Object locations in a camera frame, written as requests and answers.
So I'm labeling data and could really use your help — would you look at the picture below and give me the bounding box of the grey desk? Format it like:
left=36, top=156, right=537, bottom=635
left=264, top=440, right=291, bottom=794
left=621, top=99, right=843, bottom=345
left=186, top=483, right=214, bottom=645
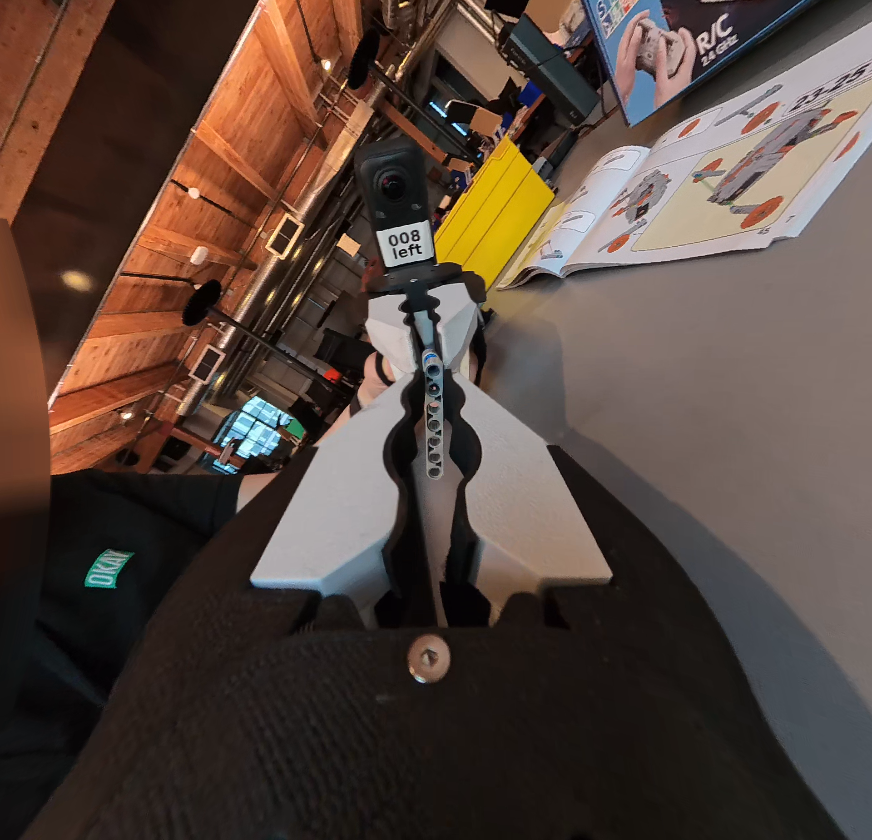
left=477, top=0, right=872, bottom=807

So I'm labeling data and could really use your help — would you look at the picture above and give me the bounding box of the dark green case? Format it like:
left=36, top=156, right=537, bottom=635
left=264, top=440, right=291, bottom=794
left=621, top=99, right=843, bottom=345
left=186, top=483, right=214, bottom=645
left=500, top=12, right=604, bottom=129

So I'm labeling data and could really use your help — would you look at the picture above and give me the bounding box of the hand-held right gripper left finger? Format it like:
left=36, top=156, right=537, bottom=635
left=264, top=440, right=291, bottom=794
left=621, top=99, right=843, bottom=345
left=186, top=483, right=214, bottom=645
left=250, top=371, right=419, bottom=628

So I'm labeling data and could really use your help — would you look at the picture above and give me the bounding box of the person's left hand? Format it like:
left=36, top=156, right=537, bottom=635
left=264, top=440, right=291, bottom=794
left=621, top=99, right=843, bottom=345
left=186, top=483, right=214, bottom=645
left=349, top=355, right=401, bottom=420

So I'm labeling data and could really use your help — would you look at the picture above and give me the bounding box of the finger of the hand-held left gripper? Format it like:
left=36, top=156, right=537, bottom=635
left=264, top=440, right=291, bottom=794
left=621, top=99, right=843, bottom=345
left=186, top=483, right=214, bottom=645
left=364, top=295, right=419, bottom=379
left=435, top=293, right=479, bottom=378

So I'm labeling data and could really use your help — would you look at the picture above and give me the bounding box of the robot kit box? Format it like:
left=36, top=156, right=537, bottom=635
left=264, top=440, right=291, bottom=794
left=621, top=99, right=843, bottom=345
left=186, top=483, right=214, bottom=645
left=569, top=0, right=872, bottom=127

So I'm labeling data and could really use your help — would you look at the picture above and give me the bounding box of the blue connector pin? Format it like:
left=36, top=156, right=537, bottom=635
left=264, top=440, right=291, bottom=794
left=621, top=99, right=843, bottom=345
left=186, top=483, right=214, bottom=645
left=409, top=305, right=444, bottom=372

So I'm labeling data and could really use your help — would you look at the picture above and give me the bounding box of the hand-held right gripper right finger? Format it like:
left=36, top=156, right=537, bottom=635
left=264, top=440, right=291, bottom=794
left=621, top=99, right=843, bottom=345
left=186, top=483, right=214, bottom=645
left=443, top=370, right=612, bottom=628

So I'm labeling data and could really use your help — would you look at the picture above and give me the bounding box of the yellow plastic bin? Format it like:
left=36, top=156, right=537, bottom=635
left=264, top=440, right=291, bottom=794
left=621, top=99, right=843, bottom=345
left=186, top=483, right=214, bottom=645
left=432, top=134, right=556, bottom=290

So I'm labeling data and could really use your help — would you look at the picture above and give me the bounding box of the open instruction booklet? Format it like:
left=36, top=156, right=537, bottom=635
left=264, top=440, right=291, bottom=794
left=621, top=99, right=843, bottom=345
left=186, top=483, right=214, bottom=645
left=496, top=60, right=872, bottom=290

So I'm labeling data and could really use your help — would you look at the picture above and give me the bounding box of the grey holed building beam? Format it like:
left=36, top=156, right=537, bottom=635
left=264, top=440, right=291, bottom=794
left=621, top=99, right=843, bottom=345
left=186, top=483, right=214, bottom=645
left=421, top=349, right=454, bottom=480

